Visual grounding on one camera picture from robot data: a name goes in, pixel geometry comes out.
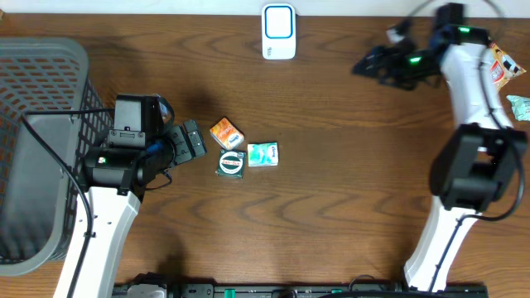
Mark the teal small carton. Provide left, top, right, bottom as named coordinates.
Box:
left=247, top=142, right=279, bottom=167

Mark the white barcode scanner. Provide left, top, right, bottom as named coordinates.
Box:
left=261, top=3, right=296, bottom=60

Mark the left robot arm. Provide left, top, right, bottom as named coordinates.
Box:
left=54, top=94, right=206, bottom=297

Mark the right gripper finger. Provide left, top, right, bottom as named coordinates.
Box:
left=352, top=61, right=378, bottom=79
left=354, top=46, right=383, bottom=69

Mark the yellow snack bag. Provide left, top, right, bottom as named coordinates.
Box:
left=489, top=43, right=526, bottom=91

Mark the orange small carton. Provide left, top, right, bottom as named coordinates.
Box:
left=210, top=118, right=244, bottom=151

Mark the round tape roll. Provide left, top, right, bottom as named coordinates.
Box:
left=215, top=149, right=246, bottom=179

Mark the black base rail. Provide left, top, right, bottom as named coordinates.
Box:
left=110, top=281, right=489, bottom=298

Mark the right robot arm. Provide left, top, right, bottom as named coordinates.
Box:
left=352, top=2, right=528, bottom=297

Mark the grey plastic shopping basket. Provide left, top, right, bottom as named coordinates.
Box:
left=1, top=37, right=113, bottom=276

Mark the mint green pack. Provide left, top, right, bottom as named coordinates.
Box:
left=507, top=95, right=530, bottom=122

